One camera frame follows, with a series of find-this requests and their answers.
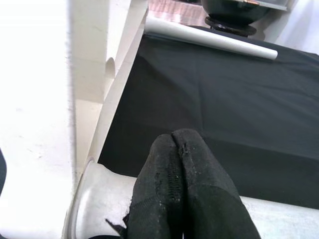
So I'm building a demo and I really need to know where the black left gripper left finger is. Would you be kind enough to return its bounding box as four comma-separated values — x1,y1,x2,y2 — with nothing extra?
106,133,186,239

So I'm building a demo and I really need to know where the white plastic table leg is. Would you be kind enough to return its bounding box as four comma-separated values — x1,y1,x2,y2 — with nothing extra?
62,161,319,239
145,16,279,61

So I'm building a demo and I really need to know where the black bowl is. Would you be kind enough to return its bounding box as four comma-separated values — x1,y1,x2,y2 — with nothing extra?
200,0,273,22

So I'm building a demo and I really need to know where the cream plastic children table top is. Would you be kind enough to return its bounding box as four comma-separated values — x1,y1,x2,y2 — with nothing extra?
0,0,150,239

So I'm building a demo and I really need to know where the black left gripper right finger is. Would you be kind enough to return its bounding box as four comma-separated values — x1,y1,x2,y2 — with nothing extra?
171,128,262,239

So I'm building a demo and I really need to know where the black tablecloth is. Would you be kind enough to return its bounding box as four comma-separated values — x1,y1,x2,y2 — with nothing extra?
98,24,319,210

